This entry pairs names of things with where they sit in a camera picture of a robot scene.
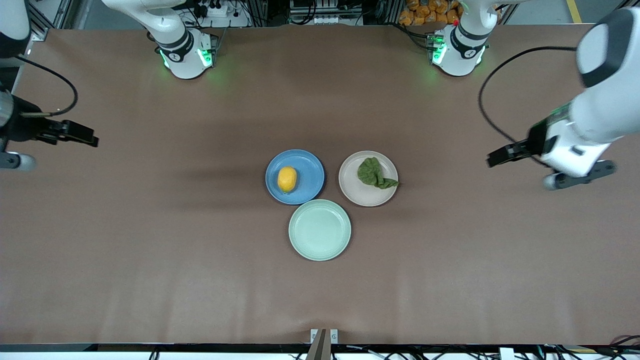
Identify green lettuce leaf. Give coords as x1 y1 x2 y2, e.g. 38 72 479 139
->
357 157 400 190

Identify yellow lemon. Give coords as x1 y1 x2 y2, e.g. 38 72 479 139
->
277 166 298 194

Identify beige plate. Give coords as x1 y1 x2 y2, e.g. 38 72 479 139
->
338 150 399 208

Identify bag of orange items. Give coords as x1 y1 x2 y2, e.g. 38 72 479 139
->
398 0 462 27

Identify white power strip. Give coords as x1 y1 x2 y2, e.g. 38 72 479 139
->
192 0 237 19

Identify blue plate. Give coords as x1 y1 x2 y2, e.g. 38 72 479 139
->
265 149 326 206

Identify light green plate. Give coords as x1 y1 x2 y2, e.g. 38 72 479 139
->
288 199 352 262

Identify brown table cover mat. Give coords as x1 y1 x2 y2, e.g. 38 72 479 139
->
0 24 640 346

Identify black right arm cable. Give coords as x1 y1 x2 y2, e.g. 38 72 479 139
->
14 54 79 118

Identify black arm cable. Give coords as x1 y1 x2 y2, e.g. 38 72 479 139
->
14 54 79 118
478 46 579 169

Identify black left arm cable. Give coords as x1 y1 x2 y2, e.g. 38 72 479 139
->
478 46 579 169

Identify aluminium frame profile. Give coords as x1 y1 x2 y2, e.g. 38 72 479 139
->
27 0 67 42

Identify metal bracket at table edge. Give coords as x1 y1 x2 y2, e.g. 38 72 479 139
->
306 328 340 360

